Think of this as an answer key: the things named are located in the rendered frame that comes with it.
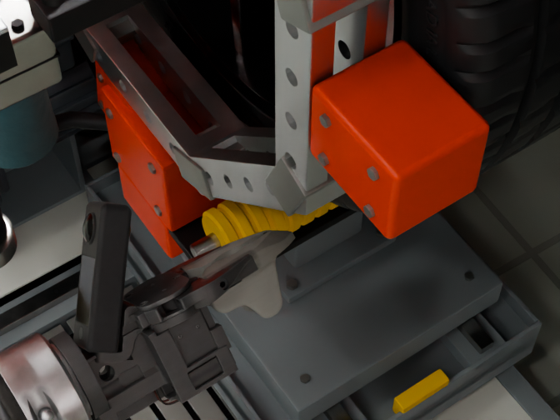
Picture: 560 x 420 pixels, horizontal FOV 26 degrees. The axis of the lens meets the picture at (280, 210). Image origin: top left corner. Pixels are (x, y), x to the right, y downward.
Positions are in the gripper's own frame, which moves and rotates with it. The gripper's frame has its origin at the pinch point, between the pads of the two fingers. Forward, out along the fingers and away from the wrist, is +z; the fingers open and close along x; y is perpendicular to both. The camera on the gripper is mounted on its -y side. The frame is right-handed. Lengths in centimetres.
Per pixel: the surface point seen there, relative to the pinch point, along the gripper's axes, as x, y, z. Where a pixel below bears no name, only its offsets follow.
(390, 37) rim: 17.6, -13.2, 7.4
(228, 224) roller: -13.1, 0.8, 0.7
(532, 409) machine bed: -33, 46, 32
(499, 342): -31, 35, 31
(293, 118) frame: 15.3, -10.9, -0.6
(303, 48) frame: 22.8, -15.9, -1.1
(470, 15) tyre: 27.5, -13.9, 7.8
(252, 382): -42, 27, 4
